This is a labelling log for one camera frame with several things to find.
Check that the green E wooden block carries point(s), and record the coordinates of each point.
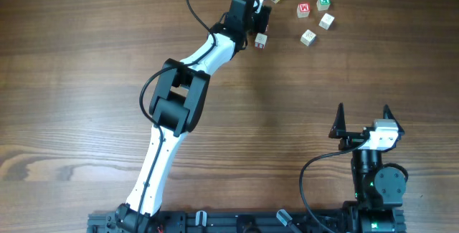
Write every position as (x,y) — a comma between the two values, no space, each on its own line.
(323,5)

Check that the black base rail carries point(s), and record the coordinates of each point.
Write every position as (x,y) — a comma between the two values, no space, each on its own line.
(337,220)

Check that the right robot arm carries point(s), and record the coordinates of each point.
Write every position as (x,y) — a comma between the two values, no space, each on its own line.
(379,187)

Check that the red M wooden block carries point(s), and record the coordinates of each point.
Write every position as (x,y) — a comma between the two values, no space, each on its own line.
(303,10)

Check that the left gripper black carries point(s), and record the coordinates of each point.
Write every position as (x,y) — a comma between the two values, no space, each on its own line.
(262,18)

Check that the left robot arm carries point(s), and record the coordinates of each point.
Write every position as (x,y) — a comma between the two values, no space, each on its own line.
(176,107)

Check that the plain wooden block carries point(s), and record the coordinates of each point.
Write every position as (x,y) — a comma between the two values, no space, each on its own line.
(326,21)
(308,37)

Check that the red I wooden block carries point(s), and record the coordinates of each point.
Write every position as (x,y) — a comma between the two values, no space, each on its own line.
(260,40)

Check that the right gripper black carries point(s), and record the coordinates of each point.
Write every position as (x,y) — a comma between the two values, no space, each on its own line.
(338,130)

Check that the plain wooden block lower right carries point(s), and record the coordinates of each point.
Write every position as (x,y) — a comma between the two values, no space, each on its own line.
(308,37)

